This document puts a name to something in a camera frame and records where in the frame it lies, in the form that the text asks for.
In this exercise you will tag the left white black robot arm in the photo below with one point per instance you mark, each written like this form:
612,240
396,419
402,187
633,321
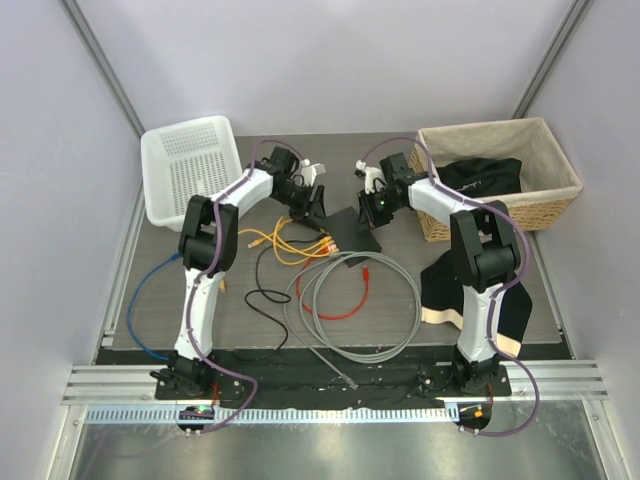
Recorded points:
208,246

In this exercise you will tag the black network switch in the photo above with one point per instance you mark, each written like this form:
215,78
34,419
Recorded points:
343,226

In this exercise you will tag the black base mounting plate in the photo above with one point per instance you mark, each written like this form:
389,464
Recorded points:
306,382

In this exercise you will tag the wicker basket with liner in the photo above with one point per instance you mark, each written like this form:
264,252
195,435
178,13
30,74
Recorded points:
548,180

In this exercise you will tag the aluminium frame rail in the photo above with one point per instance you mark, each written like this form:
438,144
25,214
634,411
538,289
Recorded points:
127,395

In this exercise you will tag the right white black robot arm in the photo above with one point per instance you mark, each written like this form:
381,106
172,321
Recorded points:
484,253

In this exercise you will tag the white perforated plastic basket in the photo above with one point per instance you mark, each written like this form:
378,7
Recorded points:
194,157

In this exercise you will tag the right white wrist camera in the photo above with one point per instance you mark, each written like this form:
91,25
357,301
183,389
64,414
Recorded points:
371,176

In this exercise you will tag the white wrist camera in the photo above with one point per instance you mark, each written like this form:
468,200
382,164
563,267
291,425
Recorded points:
310,171
371,176

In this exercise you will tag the black cloth in basket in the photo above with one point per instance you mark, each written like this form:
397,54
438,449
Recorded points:
483,177

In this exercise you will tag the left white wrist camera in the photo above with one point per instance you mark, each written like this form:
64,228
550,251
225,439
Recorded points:
310,171

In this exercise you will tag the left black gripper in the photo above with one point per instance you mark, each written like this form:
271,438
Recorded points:
318,211

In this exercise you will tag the black cloth with beige stripe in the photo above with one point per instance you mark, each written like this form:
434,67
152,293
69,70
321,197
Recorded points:
442,302

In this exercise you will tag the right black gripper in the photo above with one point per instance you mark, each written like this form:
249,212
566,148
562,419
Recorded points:
367,215

